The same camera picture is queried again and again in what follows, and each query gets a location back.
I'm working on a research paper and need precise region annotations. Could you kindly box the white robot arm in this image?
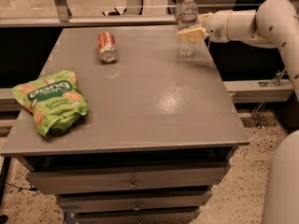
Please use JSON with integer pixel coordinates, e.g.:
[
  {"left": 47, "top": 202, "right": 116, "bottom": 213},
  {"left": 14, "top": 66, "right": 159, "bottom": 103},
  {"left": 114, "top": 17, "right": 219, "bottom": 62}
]
[{"left": 178, "top": 0, "right": 299, "bottom": 224}]

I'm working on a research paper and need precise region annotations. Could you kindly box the orange soda can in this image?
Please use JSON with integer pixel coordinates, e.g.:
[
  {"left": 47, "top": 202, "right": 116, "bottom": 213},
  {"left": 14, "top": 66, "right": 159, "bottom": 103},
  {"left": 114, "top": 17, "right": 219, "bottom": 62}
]
[{"left": 97, "top": 32, "right": 118, "bottom": 63}]

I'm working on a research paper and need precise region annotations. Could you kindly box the black floor cable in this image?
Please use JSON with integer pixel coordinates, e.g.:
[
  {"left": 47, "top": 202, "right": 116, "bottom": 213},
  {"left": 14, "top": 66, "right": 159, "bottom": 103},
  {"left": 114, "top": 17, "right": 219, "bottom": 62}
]
[{"left": 5, "top": 181, "right": 39, "bottom": 193}]

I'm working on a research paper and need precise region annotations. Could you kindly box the clear plastic water bottle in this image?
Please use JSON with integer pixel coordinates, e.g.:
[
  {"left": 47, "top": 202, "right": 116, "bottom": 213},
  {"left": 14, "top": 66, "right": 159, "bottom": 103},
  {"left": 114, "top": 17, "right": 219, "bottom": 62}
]
[{"left": 178, "top": 0, "right": 198, "bottom": 56}]

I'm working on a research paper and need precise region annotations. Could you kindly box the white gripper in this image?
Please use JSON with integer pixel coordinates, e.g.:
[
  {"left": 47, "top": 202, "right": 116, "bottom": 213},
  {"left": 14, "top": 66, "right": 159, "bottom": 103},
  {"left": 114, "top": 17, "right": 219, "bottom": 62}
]
[{"left": 178, "top": 10, "right": 232, "bottom": 43}]

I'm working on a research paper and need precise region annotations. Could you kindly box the green snack bag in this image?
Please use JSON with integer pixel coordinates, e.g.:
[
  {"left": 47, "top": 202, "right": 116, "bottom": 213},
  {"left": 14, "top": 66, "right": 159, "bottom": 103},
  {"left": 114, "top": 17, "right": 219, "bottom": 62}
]
[{"left": 12, "top": 70, "right": 88, "bottom": 137}]

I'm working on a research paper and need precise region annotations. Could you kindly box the grey drawer cabinet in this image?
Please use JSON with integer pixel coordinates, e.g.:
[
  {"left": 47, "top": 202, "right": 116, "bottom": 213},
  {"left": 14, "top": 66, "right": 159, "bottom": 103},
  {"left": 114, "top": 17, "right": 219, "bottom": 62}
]
[{"left": 1, "top": 26, "right": 249, "bottom": 224}]

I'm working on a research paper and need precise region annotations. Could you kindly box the metal frame rail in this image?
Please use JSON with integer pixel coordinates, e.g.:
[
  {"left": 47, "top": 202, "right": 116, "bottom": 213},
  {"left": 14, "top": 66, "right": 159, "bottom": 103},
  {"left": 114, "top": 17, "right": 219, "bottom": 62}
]
[{"left": 0, "top": 0, "right": 264, "bottom": 28}]

